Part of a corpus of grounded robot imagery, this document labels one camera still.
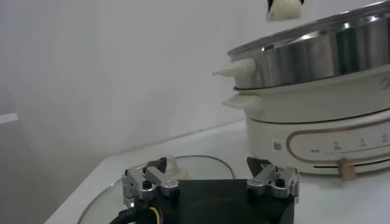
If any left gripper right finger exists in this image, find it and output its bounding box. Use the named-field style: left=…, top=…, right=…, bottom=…
left=246, top=156, right=301, bottom=204

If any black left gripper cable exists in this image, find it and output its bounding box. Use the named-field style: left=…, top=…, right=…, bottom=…
left=108, top=202, right=164, bottom=224

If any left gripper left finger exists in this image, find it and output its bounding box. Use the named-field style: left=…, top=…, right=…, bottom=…
left=121, top=156, right=181, bottom=208

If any perforated steel steamer basket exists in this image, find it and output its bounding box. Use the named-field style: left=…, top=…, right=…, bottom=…
left=212, top=0, right=390, bottom=91

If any white steamed baozi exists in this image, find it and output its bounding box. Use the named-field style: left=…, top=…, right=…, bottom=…
left=266, top=0, right=305, bottom=22

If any round glass pot lid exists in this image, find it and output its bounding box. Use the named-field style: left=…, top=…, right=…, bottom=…
left=77, top=155, right=235, bottom=224

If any cream electric cooker pot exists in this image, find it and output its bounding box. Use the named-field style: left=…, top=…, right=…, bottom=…
left=222, top=65, right=390, bottom=181

